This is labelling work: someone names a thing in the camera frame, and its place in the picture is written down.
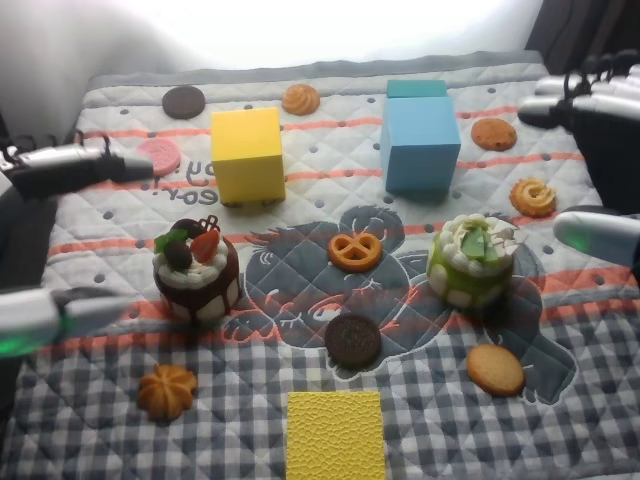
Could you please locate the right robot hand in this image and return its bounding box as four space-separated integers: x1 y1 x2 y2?
517 49 640 290

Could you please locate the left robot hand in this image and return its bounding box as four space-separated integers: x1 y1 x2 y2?
0 130 154 361

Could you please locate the green cake with cream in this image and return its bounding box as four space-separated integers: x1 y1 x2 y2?
425 212 530 308

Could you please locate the chocolate cake with strawberry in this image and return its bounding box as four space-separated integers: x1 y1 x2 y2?
152 214 242 328

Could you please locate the light blue cube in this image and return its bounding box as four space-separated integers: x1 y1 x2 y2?
379 95 462 194

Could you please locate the smooth yellow cube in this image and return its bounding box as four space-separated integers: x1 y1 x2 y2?
210 106 287 207

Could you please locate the yellow textured block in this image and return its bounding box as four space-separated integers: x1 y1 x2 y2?
286 390 388 480

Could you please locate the pink sandwich cookie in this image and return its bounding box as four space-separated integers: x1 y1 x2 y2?
137 138 181 176

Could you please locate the chocolate chip cookie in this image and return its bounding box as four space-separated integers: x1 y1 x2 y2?
470 117 517 151

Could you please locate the grey quilt with bear print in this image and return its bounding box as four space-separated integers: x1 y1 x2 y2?
0 49 640 480

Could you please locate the plain dark brown cookie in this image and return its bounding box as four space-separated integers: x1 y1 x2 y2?
161 85 206 120

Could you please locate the flat teal block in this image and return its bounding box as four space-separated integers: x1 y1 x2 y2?
386 78 448 100

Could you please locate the plain round tan biscuit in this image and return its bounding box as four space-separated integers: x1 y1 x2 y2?
466 343 527 398

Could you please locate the orange swirl cookie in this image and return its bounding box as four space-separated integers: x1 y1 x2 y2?
281 83 322 117

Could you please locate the orange flower cookie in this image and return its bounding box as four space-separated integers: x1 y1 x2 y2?
137 363 199 422

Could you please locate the orange pretzel cookie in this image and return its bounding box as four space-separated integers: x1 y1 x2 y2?
327 231 383 274

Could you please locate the dark chocolate sandwich cookie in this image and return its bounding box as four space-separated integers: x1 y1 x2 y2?
324 313 383 371

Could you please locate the yellow ring swirl cookie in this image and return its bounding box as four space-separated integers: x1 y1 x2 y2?
509 177 557 218

